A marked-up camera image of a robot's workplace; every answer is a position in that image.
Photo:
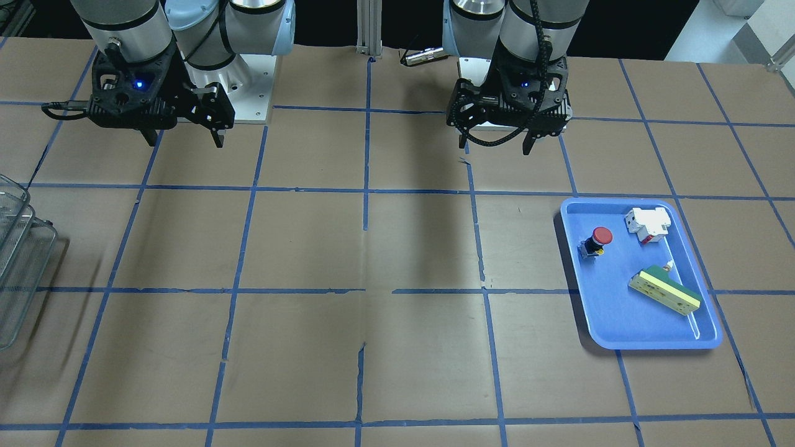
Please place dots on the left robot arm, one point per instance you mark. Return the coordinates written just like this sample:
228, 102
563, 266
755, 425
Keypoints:
524, 91

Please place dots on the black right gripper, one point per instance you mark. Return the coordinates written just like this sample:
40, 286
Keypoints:
176, 84

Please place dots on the red emergency stop button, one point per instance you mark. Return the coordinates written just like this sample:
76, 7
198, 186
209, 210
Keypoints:
593, 246

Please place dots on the green yellow terminal block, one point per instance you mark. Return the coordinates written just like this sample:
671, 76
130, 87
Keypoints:
655, 282

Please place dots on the wire mesh shelf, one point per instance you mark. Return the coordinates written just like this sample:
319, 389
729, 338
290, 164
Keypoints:
27, 243

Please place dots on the blue plastic tray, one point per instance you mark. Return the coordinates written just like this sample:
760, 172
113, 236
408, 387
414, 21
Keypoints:
617, 316

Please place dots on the aluminium frame post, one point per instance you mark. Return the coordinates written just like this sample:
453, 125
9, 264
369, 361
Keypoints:
368, 40

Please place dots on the white circuit breaker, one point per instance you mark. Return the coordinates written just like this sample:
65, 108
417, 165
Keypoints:
649, 225

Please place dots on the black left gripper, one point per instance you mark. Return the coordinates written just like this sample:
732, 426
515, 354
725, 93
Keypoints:
477, 99

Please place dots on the silver cable connector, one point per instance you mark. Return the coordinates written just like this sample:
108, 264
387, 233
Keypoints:
422, 57

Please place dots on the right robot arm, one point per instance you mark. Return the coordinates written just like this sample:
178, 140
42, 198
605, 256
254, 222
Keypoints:
210, 63

